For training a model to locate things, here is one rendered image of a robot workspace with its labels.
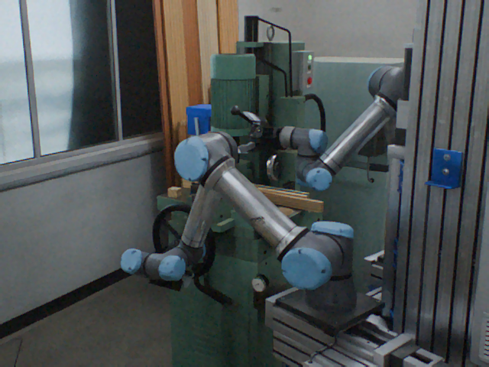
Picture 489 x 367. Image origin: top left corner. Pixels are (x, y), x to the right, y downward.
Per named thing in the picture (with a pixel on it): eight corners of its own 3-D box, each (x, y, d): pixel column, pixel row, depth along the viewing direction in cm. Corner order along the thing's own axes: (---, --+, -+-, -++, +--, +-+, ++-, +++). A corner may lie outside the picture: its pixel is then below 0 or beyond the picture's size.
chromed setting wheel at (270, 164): (264, 183, 243) (264, 154, 240) (279, 177, 253) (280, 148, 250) (270, 184, 241) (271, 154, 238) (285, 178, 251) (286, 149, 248)
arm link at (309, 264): (354, 254, 157) (211, 122, 170) (332, 274, 144) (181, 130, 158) (327, 283, 163) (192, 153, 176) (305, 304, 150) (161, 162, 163)
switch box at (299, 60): (289, 90, 250) (290, 51, 246) (300, 88, 258) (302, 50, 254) (302, 91, 247) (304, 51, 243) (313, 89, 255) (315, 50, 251)
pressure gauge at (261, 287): (250, 294, 221) (250, 274, 219) (256, 290, 224) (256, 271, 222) (265, 298, 218) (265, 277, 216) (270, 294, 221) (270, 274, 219)
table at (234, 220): (140, 215, 240) (140, 201, 238) (187, 198, 264) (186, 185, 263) (270, 244, 208) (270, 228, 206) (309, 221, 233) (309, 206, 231)
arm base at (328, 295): (367, 300, 170) (369, 268, 167) (334, 317, 160) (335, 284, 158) (326, 284, 181) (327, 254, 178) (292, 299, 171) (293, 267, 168)
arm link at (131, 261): (136, 274, 179) (114, 271, 183) (157, 280, 188) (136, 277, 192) (142, 248, 181) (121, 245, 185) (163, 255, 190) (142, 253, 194)
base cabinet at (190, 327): (170, 392, 266) (166, 241, 248) (241, 336, 313) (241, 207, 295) (257, 428, 242) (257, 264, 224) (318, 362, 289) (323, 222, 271)
